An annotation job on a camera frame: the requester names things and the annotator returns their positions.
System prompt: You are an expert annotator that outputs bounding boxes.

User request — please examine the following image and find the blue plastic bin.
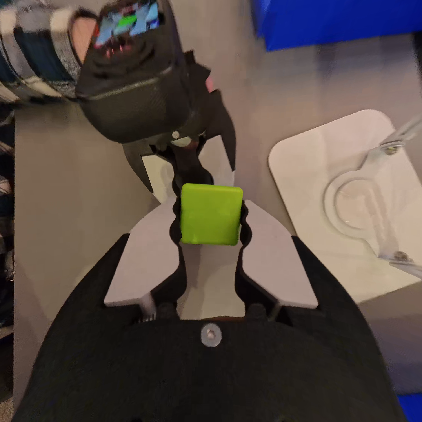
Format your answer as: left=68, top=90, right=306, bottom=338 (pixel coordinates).
left=252, top=0, right=422, bottom=51
left=397, top=394, right=422, bottom=422

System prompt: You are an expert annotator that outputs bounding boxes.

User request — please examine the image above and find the green cube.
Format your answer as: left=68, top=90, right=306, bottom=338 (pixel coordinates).
left=180, top=183, right=244, bottom=246

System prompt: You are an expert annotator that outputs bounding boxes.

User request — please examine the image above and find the person's left forearm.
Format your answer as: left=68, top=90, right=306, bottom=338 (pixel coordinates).
left=0, top=0, right=83, bottom=103

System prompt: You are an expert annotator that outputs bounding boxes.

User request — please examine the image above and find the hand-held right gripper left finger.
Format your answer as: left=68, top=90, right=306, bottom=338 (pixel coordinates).
left=103, top=197, right=188, bottom=321

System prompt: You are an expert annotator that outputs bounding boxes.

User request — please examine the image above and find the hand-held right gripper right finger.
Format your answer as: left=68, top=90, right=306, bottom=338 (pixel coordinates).
left=234, top=199, right=319, bottom=321

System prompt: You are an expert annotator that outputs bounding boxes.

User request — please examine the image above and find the grey desk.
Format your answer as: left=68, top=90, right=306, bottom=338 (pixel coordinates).
left=13, top=0, right=422, bottom=422

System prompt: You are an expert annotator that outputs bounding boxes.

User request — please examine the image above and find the person's left hand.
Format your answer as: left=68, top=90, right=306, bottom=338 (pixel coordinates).
left=69, top=15, right=100, bottom=66

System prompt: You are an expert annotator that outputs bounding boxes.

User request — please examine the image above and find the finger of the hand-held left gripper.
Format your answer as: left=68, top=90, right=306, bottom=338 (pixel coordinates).
left=141, top=154, right=182, bottom=204
left=197, top=135, right=235, bottom=188

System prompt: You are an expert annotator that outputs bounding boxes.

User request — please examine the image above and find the wooden board document stand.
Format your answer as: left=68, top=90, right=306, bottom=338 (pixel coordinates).
left=268, top=109, right=422, bottom=304

